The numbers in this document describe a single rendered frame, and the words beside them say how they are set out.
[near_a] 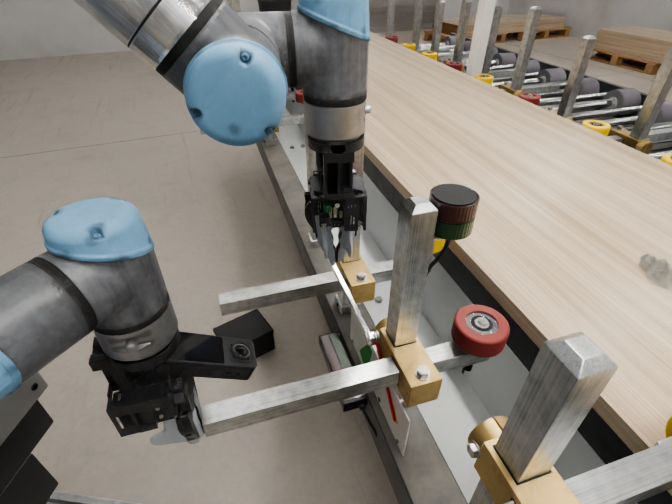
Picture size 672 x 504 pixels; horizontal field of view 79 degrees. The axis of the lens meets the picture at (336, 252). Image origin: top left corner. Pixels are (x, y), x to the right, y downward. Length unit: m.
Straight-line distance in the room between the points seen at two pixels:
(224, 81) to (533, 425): 0.35
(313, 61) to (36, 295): 0.33
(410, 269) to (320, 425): 1.10
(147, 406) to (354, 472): 1.06
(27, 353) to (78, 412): 1.48
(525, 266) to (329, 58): 0.51
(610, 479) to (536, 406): 0.14
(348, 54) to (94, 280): 0.32
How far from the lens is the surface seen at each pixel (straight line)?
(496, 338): 0.64
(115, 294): 0.39
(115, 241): 0.37
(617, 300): 0.80
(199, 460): 1.57
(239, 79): 0.32
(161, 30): 0.34
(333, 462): 1.50
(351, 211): 0.52
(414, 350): 0.64
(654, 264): 0.91
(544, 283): 0.77
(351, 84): 0.48
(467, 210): 0.51
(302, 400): 0.60
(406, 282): 0.55
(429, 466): 0.74
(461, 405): 0.91
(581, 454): 0.74
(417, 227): 0.50
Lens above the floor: 1.36
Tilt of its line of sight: 37 degrees down
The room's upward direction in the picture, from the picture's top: straight up
